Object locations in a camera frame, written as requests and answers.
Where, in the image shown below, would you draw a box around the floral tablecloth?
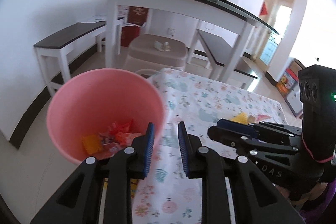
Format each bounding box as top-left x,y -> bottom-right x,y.
132,68 -> 286,223

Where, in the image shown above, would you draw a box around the red plastic bag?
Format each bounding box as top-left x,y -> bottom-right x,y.
105,119 -> 143,148

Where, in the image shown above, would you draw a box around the dark bench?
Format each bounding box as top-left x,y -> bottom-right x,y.
186,29 -> 258,89
33,16 -> 126,97

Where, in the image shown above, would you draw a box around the colourful snack wrapper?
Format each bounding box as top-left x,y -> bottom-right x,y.
98,133 -> 122,159

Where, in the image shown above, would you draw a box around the yellow sponge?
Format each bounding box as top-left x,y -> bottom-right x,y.
82,135 -> 104,155

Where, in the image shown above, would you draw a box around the colourful boxes by wall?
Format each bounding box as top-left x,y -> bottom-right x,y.
276,59 -> 305,98

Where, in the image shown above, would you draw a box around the beige plastic stool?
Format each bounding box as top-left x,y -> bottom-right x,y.
123,34 -> 187,72

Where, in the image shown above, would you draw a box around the dark top bench left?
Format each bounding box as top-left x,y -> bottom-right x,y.
33,16 -> 126,97

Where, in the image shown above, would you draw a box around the red cardboard box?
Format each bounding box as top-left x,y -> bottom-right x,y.
118,6 -> 149,47

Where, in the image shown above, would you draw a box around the dark top bench right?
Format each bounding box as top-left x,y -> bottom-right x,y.
186,29 -> 258,89

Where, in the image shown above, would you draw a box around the white board with eyes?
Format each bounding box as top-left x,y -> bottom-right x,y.
285,83 -> 303,118

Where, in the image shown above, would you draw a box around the small item on stool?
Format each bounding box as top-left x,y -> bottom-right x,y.
154,40 -> 171,52

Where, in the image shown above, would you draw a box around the purple sleeve forearm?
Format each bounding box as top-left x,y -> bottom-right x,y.
299,181 -> 335,223

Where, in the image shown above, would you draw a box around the pink plastic bin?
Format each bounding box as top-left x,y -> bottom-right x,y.
46,68 -> 166,165

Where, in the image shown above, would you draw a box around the glass top white table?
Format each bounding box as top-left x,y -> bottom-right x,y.
105,0 -> 275,83

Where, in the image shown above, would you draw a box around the black camera module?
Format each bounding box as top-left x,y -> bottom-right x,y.
298,65 -> 335,163

